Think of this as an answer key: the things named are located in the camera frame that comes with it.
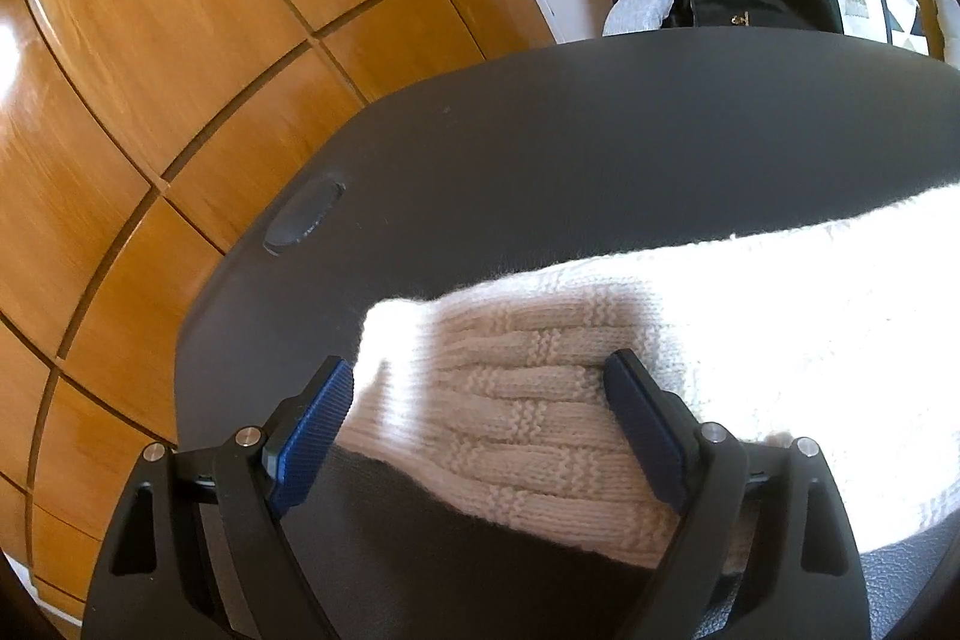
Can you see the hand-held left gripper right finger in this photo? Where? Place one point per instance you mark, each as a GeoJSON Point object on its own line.
{"type": "Point", "coordinates": [645, 430]}

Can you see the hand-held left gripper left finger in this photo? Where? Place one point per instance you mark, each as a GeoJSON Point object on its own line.
{"type": "Point", "coordinates": [315, 437]}

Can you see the white knit sweater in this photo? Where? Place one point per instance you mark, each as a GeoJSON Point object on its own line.
{"type": "Point", "coordinates": [750, 325]}

